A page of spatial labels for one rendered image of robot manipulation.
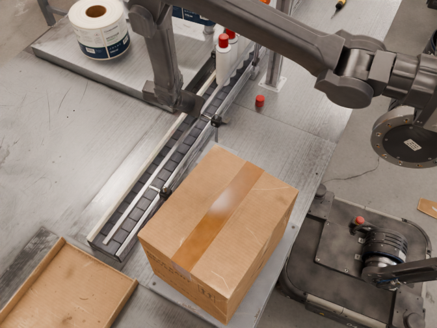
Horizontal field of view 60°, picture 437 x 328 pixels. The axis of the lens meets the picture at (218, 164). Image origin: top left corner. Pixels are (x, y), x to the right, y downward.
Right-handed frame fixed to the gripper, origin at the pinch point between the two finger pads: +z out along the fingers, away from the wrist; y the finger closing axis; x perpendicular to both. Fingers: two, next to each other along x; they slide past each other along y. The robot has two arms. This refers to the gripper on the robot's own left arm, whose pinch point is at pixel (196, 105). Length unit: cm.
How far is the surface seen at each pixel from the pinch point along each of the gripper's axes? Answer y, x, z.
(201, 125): -3.3, 5.6, 2.6
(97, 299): -5, 57, -33
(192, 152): -5.7, 14.6, -3.1
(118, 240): -2, 42, -27
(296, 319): -62, 77, 58
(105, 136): 26.6, 21.7, -3.8
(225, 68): -2.1, -15.3, 8.2
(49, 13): 181, -19, 120
